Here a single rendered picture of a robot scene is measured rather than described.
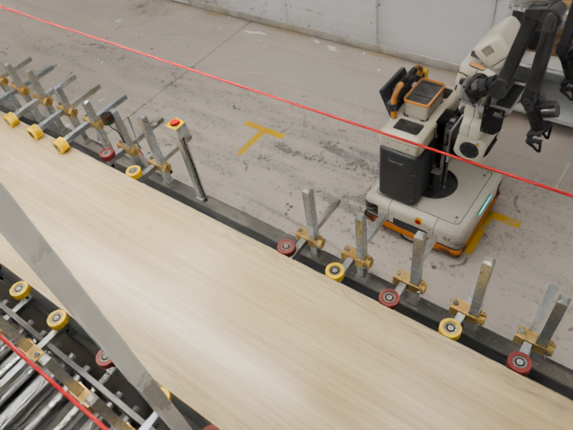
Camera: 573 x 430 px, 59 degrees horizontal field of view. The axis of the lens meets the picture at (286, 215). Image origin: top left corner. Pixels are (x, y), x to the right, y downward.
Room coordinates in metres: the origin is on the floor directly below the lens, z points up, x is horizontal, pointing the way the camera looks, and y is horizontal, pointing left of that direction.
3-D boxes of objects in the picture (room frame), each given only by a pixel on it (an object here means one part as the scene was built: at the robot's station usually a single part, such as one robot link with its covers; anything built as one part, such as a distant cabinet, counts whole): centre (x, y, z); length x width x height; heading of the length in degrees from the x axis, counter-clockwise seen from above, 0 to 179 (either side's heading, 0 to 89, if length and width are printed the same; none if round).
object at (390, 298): (1.03, -0.33, 0.85); 0.08 x 0.08 x 0.11
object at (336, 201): (1.52, -0.11, 0.81); 0.43 x 0.03 x 0.04; 136
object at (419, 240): (1.11, -0.46, 0.92); 0.04 x 0.04 x 0.48; 46
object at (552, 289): (0.83, -0.83, 0.82); 0.43 x 0.03 x 0.04; 136
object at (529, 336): (0.78, -0.81, 0.83); 0.14 x 0.06 x 0.05; 46
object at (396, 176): (2.22, -0.88, 0.59); 0.55 x 0.34 x 0.83; 135
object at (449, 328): (0.86, -0.51, 0.85); 0.08 x 0.08 x 0.11
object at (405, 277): (1.13, -0.45, 0.83); 0.14 x 0.06 x 0.05; 46
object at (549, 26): (1.67, -1.12, 1.40); 0.11 x 0.06 x 0.43; 135
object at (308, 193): (1.46, -0.10, 0.91); 0.04 x 0.04 x 0.48; 46
